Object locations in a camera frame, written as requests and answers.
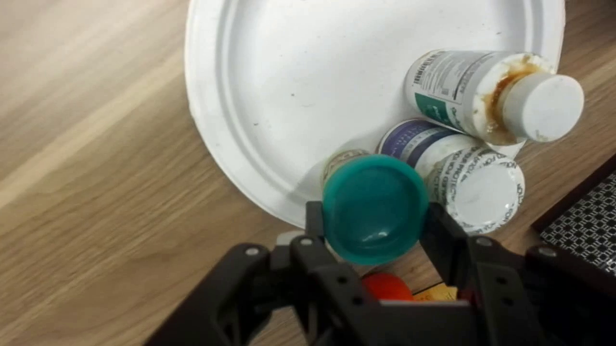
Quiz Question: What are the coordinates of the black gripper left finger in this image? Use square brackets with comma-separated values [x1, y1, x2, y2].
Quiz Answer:
[147, 199, 388, 346]

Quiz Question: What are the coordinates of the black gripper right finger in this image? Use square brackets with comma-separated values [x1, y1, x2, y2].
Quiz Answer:
[421, 201, 616, 346]

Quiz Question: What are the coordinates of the white bottle blue label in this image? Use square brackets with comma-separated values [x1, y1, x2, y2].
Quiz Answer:
[376, 117, 528, 238]

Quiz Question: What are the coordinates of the white bottle green label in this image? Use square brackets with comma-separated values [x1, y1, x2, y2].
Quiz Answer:
[403, 48, 588, 146]

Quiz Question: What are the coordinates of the white paper plate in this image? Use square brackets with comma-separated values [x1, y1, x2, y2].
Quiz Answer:
[184, 0, 569, 232]

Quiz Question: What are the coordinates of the grey woven box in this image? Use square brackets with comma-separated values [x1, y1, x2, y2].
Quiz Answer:
[532, 151, 616, 276]

